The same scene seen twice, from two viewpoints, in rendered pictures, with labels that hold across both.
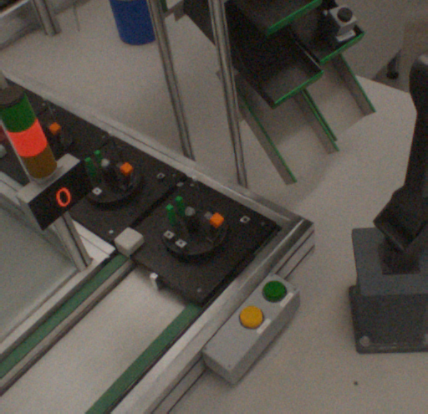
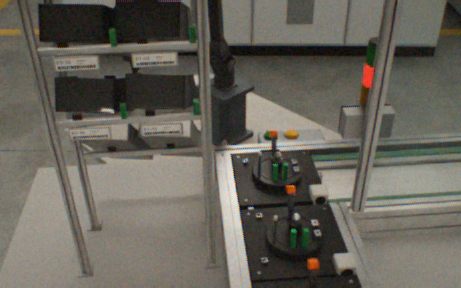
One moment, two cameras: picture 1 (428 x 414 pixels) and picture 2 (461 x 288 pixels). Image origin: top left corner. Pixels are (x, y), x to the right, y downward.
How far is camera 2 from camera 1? 1.92 m
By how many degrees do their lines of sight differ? 92
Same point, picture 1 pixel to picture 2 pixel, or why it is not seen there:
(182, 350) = (334, 145)
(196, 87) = not seen: outside the picture
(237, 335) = (304, 134)
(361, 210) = (165, 171)
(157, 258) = (310, 178)
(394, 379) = (252, 124)
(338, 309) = not seen: hidden behind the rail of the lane
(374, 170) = (126, 181)
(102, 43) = not seen: outside the picture
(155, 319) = (333, 177)
